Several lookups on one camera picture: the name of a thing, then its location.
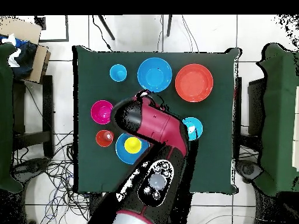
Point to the yellow plastic cup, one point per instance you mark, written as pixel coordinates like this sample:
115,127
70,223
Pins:
132,145

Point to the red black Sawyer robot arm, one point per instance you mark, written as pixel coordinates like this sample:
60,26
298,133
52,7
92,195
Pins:
158,126

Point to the large blue plastic bowl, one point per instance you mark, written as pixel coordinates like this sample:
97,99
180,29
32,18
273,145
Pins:
121,151
154,74

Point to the orange plastic cup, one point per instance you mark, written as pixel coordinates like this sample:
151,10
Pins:
105,138

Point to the small cyan plastic bowl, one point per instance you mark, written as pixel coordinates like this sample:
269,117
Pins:
197,123

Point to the pink plastic bowl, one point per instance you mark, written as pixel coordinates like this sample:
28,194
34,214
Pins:
101,112

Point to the light blue plastic cup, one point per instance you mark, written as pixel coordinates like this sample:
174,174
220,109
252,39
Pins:
118,72

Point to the large orange plastic bowl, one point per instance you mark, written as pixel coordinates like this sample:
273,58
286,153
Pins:
194,82

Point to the dark green tablecloth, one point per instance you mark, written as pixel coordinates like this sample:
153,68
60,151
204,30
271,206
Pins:
215,163

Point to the black tripod leg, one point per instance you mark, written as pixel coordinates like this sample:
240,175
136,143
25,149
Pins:
169,25
107,28

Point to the black box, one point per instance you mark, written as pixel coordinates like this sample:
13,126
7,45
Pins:
255,107

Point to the black equipment base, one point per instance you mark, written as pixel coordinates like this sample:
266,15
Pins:
30,166
248,169

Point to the brown cardboard box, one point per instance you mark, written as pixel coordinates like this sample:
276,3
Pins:
39,63

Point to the green cloth side table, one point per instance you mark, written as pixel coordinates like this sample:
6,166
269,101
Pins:
5,116
280,116

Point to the blue and white cloth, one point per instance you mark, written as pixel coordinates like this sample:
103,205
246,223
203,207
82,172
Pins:
24,58

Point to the black stool frame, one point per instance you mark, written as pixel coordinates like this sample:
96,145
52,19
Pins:
48,116

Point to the black floor frame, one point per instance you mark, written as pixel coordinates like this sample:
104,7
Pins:
67,30

